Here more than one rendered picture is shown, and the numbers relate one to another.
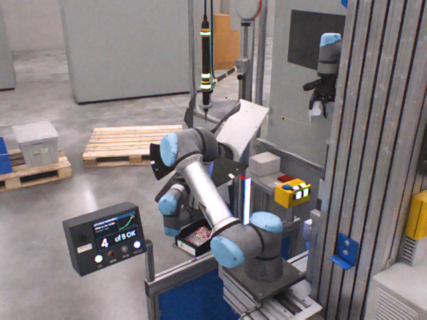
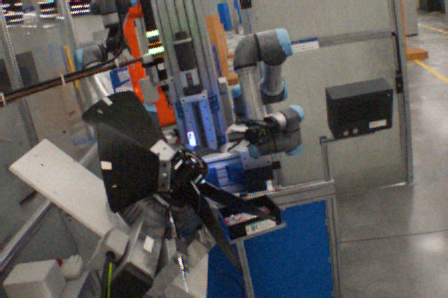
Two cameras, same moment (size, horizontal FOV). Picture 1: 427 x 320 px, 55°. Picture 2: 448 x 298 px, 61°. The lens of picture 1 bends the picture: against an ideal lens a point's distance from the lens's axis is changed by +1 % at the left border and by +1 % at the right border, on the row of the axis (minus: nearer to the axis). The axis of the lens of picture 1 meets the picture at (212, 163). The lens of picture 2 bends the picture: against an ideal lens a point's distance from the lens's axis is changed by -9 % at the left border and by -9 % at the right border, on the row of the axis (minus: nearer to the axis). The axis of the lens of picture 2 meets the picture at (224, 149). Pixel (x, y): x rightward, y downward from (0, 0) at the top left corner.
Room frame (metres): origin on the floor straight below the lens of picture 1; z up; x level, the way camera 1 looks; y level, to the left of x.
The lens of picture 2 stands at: (2.90, 0.93, 1.63)
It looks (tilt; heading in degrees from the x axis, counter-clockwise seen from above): 19 degrees down; 218
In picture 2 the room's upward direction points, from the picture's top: 12 degrees counter-clockwise
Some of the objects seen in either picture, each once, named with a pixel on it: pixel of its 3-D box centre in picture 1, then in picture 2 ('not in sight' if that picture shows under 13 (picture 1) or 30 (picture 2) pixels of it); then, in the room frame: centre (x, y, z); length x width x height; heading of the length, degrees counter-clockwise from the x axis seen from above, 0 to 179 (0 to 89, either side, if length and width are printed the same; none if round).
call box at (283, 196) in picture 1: (292, 194); not in sight; (1.86, -0.41, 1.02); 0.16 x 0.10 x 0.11; 125
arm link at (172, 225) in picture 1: (175, 221); (288, 141); (1.51, 0.16, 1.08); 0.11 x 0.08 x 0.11; 127
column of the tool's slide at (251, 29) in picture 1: (243, 154); not in sight; (2.66, -0.22, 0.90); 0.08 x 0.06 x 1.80; 70
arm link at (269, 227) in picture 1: (263, 233); (245, 96); (1.23, -0.19, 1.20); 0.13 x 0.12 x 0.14; 127
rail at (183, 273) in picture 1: (231, 252); (232, 207); (1.63, -0.09, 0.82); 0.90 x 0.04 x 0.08; 125
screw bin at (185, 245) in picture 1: (200, 237); (249, 217); (1.73, 0.06, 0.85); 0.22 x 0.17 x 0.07; 139
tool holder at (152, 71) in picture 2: (206, 96); (157, 68); (2.00, 0.03, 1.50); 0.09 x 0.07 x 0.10; 160
